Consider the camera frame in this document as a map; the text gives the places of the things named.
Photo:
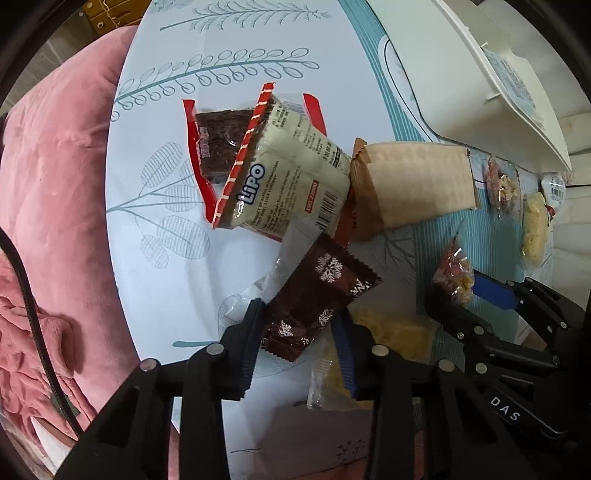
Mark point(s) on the kraft paper snack packet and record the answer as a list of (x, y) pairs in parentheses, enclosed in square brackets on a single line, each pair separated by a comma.
[(415, 184)]

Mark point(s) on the leaf printed tablecloth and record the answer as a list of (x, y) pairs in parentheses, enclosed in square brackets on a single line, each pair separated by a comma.
[(184, 277)]

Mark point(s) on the dark snack packet red edges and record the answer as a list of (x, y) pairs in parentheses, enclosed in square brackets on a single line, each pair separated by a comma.
[(217, 134)]

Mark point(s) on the white plastic storage box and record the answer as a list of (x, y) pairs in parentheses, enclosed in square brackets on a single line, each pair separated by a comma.
[(443, 69)]

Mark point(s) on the clear mixed nut packet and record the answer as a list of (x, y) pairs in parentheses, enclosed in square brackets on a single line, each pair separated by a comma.
[(455, 272)]

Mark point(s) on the brown snowflake snack packet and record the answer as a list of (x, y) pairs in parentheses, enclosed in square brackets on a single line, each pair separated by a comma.
[(318, 286)]

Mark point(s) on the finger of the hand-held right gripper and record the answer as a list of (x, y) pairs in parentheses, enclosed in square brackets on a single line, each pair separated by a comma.
[(461, 323), (496, 290)]

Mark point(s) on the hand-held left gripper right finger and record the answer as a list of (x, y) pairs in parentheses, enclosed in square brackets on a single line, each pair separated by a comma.
[(345, 353)]

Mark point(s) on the cream packet red striped edge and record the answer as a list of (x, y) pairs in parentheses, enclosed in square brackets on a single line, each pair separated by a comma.
[(286, 166)]

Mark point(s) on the pink blanket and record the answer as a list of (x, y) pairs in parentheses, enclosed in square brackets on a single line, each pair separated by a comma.
[(55, 184)]

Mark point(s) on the small white snack packet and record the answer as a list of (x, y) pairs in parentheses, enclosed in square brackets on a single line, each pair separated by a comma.
[(554, 189)]

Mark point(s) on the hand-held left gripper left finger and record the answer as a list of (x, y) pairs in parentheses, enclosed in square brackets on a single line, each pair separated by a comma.
[(251, 355)]

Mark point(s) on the clear yellow crisp packet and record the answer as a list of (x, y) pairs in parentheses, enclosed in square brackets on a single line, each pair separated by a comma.
[(392, 330), (533, 226)]

